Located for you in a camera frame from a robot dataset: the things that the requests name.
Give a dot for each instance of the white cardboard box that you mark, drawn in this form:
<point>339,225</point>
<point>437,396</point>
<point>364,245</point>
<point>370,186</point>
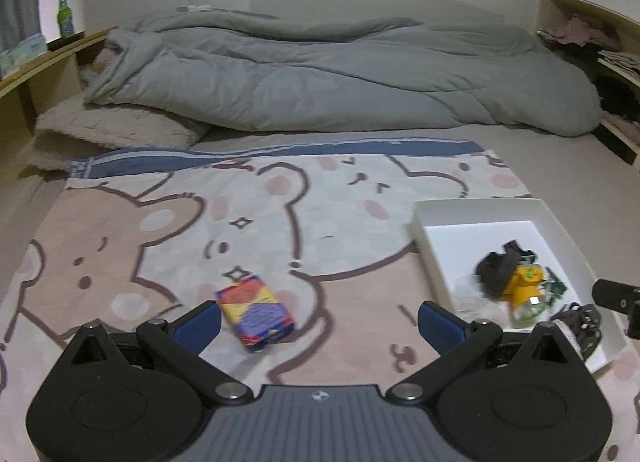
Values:
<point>475,237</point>

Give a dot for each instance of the colourful battery box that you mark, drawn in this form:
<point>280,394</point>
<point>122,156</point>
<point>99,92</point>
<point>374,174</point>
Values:
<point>255,312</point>

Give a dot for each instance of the green glass bottle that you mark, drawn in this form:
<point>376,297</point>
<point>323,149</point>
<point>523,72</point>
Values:
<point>64,14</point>

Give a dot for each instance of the wooden bedside shelf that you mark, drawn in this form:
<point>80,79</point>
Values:
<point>35,92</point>

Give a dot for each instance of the grey duvet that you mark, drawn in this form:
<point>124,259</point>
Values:
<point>325,72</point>

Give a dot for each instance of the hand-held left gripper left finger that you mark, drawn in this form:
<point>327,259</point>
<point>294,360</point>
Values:
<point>197,329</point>

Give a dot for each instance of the clear plastic bag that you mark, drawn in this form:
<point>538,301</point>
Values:
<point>470,301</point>

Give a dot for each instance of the white power strip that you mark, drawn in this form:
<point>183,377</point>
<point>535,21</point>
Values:
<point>196,8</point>

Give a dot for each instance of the tissue pack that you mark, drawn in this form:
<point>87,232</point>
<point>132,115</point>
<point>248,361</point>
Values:
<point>22,49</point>

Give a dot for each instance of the printed blanket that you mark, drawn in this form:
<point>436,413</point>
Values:
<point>250,227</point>

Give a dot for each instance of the pink clothes pile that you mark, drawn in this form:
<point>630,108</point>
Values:
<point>580,29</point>

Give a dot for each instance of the black tray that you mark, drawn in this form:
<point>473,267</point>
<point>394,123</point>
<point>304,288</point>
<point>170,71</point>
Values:
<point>62,41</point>

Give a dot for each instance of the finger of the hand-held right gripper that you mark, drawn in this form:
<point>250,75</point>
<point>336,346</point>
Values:
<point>615,293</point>

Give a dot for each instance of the beige fluffy pillow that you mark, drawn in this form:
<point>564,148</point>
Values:
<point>110,129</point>

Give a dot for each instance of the dark brown pouch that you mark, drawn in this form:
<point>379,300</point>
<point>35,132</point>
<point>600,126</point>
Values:
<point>497,269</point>

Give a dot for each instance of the yellow flashlight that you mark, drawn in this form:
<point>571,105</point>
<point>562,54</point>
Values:
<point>525,284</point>

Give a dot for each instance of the grey curtain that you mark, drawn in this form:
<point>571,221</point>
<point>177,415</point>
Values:
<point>17,9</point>

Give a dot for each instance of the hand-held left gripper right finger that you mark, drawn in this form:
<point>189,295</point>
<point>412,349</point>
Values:
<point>439,327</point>

